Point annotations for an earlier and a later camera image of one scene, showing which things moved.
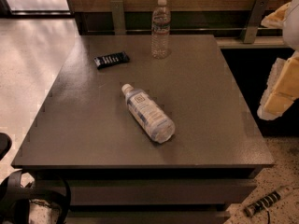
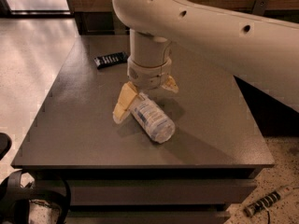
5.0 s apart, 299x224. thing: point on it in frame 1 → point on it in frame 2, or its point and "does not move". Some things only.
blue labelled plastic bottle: x=153 y=119 does not move
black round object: x=6 y=144 does not move
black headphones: x=15 y=198 does not move
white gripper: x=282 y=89 → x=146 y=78
